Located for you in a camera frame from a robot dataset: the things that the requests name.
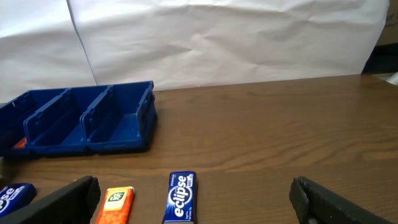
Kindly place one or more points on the blue tray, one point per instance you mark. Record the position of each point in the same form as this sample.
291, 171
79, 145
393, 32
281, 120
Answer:
118, 124

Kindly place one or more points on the blue candy pack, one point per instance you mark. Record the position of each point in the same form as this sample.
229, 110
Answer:
14, 196
181, 199

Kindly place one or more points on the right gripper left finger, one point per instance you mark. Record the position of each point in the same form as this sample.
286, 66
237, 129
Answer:
62, 205

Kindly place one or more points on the orange candy box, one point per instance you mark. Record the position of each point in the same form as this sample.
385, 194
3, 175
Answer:
115, 205
20, 143

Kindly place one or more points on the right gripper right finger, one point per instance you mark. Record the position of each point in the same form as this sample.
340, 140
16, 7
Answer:
323, 208

